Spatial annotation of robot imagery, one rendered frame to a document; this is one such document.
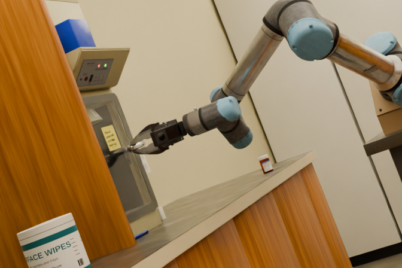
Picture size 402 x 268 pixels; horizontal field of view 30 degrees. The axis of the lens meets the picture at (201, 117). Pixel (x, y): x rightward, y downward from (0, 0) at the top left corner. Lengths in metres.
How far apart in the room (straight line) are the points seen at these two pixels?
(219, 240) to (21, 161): 0.60
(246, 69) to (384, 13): 2.81
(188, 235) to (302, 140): 3.32
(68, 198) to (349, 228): 3.30
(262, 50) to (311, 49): 0.21
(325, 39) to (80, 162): 0.75
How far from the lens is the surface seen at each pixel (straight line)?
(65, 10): 2.42
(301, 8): 2.14
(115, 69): 2.40
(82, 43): 2.19
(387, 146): 2.50
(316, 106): 5.11
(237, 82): 2.32
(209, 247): 2.06
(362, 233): 5.19
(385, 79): 2.33
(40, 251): 1.70
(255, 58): 2.27
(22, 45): 2.16
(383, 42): 2.46
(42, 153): 2.15
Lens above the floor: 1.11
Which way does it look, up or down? 2 degrees up
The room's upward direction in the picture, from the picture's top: 21 degrees counter-clockwise
